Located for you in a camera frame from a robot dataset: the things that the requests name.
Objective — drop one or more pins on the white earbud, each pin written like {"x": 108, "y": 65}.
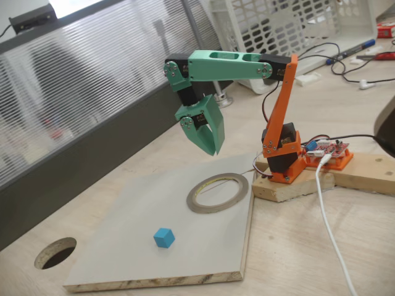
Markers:
{"x": 365, "y": 84}

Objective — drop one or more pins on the white plastic basket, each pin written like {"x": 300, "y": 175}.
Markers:
{"x": 277, "y": 37}

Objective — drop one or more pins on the light wooden block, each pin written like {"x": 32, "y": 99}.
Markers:
{"x": 293, "y": 189}

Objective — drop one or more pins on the blue cube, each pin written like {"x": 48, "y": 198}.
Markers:
{"x": 163, "y": 238}

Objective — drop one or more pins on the black box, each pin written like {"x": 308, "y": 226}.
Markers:
{"x": 32, "y": 18}

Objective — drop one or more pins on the grey wooden board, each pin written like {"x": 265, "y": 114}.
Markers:
{"x": 123, "y": 231}

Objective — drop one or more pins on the blue capped marker pen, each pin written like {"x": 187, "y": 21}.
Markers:
{"x": 355, "y": 50}

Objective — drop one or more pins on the metal partition post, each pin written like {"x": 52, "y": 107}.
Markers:
{"x": 223, "y": 98}

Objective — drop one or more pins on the orange and teal robot arm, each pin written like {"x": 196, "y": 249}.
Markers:
{"x": 222, "y": 66}

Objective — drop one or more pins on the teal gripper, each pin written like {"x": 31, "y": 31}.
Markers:
{"x": 202, "y": 118}

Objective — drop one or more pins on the small white plastic part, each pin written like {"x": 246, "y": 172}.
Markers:
{"x": 357, "y": 60}

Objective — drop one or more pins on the red box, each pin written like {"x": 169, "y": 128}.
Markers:
{"x": 386, "y": 31}

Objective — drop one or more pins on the light wooden plank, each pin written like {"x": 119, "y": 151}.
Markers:
{"x": 364, "y": 172}

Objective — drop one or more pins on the red controller board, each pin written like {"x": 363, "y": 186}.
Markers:
{"x": 327, "y": 149}

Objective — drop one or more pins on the dark rounded object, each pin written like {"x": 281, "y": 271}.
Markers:
{"x": 387, "y": 129}

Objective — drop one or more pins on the frosted glass desk partition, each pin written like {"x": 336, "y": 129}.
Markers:
{"x": 92, "y": 92}

